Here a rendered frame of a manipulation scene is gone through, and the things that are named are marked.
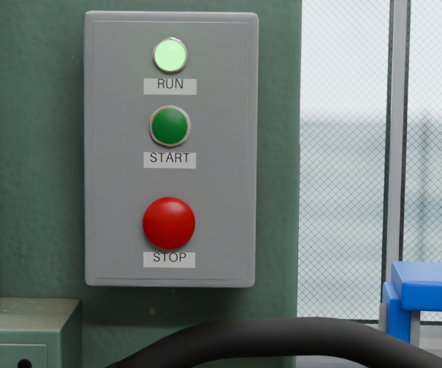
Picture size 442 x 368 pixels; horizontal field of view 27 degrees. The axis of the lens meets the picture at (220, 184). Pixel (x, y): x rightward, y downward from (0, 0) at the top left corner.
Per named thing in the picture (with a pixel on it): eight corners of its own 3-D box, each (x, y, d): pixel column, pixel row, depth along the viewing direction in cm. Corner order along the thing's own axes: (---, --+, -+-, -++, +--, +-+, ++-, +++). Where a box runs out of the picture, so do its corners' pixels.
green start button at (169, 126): (148, 147, 52) (149, 104, 52) (191, 147, 52) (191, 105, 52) (147, 147, 52) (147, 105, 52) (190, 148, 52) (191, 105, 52)
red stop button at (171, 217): (143, 247, 53) (143, 195, 53) (195, 247, 53) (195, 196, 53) (142, 250, 52) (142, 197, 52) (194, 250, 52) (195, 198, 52)
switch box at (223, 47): (98, 267, 59) (96, 17, 58) (251, 269, 59) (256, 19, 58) (83, 288, 53) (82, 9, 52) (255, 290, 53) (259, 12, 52)
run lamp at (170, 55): (152, 73, 52) (153, 37, 52) (188, 73, 52) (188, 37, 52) (151, 73, 51) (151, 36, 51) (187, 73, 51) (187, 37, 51)
